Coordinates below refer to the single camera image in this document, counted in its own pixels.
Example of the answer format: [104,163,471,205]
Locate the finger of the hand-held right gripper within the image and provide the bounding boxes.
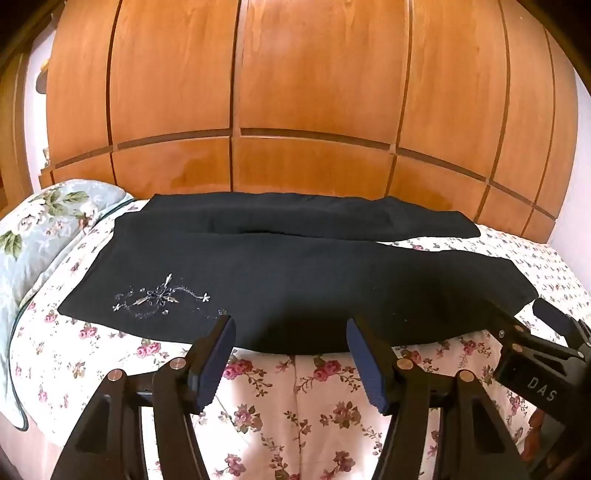
[532,298,591,347]
[488,301,532,344]

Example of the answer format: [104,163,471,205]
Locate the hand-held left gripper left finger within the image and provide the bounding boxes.
[50,314,237,480]

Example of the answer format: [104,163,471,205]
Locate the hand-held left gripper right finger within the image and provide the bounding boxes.
[346,316,532,480]

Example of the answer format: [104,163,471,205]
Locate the black embroidered pants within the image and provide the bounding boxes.
[59,194,540,355]

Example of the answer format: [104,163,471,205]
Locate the floral bed sheet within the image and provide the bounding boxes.
[9,198,591,480]

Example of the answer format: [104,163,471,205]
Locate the light blue floral pillow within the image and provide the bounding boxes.
[0,179,136,430]

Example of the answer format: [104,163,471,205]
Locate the wooden wardrobe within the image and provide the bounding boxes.
[39,0,579,243]

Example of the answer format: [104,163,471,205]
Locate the wooden door frame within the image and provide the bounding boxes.
[0,46,34,214]

